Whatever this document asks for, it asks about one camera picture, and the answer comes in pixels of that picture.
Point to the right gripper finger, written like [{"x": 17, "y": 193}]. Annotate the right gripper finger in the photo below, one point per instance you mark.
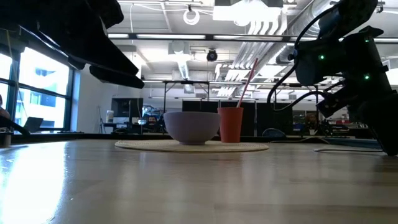
[{"x": 385, "y": 130}]

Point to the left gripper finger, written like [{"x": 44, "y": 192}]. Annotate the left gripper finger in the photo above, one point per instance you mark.
[
  {"x": 115, "y": 77},
  {"x": 102, "y": 53}
]

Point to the red drinking straw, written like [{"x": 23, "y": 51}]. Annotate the red drinking straw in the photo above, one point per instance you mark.
[{"x": 247, "y": 84}]

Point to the red plastic cup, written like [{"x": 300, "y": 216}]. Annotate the red plastic cup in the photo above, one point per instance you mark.
[{"x": 230, "y": 124}]

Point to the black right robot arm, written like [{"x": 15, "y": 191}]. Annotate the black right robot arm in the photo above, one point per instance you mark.
[{"x": 342, "y": 56}]

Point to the ceiling light strip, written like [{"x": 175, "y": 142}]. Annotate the ceiling light strip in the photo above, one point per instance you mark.
[
  {"x": 118, "y": 36},
  {"x": 236, "y": 37},
  {"x": 171, "y": 36}
]

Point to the black computer monitor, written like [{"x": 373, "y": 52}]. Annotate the black computer monitor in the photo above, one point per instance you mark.
[{"x": 127, "y": 107}]

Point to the large window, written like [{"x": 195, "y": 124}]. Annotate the large window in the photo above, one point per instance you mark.
[{"x": 43, "y": 77}]

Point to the dark rounded chair back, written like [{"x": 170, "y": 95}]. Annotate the dark rounded chair back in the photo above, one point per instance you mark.
[{"x": 273, "y": 133}]

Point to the black partition panel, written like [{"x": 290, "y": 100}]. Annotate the black partition panel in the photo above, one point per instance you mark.
[{"x": 267, "y": 118}]

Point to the round woven yellow placemat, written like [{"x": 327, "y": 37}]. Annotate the round woven yellow placemat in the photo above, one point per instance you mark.
[{"x": 149, "y": 146}]

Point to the purple bowl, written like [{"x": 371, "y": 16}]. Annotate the purple bowl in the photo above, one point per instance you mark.
[{"x": 191, "y": 127}]

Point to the open laptop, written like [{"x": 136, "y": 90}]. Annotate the open laptop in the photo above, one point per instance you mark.
[{"x": 33, "y": 124}]

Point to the black metal rack frame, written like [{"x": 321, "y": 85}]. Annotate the black metal rack frame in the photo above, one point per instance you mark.
[{"x": 186, "y": 82}]

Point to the silver ventilation duct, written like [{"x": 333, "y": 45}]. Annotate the silver ventilation duct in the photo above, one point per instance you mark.
[{"x": 308, "y": 15}]

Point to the black hanging camera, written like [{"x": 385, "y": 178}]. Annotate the black hanging camera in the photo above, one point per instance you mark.
[{"x": 212, "y": 56}]

